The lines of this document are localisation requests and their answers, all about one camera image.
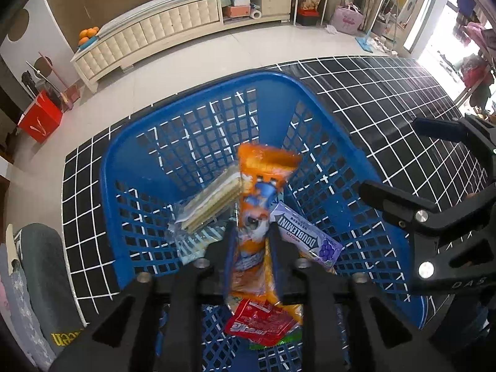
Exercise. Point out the red gift bag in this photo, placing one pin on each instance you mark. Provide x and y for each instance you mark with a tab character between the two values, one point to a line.
40	118

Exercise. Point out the red dustpan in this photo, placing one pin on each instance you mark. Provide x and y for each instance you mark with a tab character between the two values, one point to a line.
71	99

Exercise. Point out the orange box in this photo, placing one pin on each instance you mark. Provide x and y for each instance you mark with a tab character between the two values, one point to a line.
236	11

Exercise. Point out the grey printed cloth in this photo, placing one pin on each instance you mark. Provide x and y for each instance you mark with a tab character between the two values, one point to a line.
42	271

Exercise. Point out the clear cracker packet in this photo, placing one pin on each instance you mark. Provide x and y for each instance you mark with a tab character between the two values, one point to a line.
211	203

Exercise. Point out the red snack packet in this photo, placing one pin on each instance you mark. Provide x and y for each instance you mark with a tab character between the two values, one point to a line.
259	323

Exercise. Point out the purple chewing gum packet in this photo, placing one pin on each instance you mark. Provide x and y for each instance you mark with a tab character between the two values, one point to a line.
302	232

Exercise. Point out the orange snack packet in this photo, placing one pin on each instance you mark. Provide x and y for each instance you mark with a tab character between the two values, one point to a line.
257	186

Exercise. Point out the white paper roll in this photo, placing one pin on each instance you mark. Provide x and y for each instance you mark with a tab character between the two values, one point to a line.
255	13

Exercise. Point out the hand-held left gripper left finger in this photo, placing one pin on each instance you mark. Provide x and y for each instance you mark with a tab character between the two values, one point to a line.
231	257

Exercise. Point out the blue mop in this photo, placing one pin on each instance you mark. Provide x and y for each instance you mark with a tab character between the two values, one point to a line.
366	43

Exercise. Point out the white tv cabinet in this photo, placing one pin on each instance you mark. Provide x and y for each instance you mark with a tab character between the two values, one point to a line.
162	23

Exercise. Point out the plain round wall disc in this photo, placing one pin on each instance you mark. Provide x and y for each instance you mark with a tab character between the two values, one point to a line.
42	64

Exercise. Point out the pink tote bag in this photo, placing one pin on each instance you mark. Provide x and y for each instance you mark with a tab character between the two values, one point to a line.
347	19

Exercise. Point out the pink quilt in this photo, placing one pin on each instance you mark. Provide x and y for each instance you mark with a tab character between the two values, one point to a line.
477	35

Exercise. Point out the green snack packet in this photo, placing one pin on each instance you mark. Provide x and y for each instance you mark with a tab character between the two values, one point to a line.
283	341

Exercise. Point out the teal box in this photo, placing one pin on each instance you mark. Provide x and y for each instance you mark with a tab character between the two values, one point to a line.
239	0

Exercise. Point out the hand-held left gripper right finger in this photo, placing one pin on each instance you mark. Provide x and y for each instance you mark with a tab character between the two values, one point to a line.
278	261

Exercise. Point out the blue floral lace cloth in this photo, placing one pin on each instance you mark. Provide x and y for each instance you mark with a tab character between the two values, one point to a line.
19	310

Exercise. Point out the pile of oranges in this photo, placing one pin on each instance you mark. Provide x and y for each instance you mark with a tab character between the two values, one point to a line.
88	35

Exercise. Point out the blue plastic basket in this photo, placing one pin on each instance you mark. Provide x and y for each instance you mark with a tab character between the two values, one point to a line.
271	79

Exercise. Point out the dark red clothes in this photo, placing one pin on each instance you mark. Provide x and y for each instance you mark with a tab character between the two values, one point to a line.
474	75

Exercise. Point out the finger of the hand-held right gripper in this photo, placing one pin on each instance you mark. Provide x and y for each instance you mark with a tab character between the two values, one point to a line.
438	128
395	203

